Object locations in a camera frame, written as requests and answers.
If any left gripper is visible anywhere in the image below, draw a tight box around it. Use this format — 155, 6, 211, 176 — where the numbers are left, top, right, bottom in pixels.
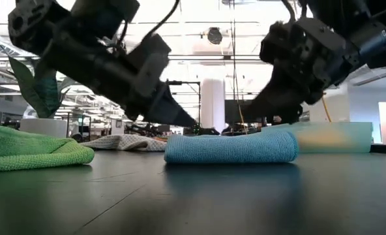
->
49, 48, 198, 128

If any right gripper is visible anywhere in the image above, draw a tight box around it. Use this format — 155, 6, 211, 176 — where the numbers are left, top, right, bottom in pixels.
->
241, 18, 361, 125

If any white grey microfiber towel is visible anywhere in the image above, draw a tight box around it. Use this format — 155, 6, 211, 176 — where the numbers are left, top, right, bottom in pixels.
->
80, 133, 168, 153

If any blue microfiber towel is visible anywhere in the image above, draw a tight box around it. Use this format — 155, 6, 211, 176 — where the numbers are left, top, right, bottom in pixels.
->
164, 130, 300, 164

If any teal plastic bin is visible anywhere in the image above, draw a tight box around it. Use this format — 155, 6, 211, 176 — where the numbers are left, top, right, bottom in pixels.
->
261, 121, 374, 153

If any green microfiber towel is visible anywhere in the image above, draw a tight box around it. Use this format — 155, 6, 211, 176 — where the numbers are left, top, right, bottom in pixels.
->
0, 117, 95, 173

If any white round pillar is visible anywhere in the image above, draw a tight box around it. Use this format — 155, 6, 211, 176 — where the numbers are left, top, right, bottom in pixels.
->
200, 78, 226, 133

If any artificial green plant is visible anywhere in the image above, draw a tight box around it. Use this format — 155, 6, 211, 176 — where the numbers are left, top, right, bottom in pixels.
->
8, 55, 77, 119

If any yellow hanging cable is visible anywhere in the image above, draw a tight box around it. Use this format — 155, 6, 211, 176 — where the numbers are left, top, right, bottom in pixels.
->
321, 94, 333, 123

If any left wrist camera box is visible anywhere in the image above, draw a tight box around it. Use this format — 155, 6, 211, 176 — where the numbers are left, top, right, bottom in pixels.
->
126, 32, 173, 97

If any black hanging cable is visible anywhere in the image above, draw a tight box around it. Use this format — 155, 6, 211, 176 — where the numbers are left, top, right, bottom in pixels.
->
228, 0, 241, 102

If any long ceiling light rail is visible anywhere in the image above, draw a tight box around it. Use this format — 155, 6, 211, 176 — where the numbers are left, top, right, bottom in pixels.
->
0, 54, 262, 63

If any black ceiling cable reel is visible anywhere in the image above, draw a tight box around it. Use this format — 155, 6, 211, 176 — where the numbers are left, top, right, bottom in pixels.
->
206, 27, 223, 46

